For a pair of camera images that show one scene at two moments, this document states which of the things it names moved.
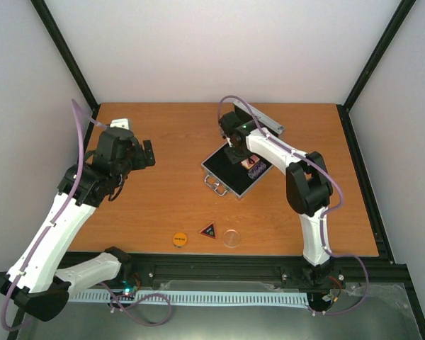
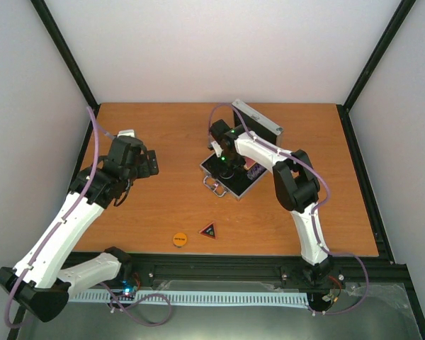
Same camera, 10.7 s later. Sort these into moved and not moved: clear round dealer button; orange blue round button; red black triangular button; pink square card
Moved: clear round dealer button
Not moved: orange blue round button; red black triangular button; pink square card
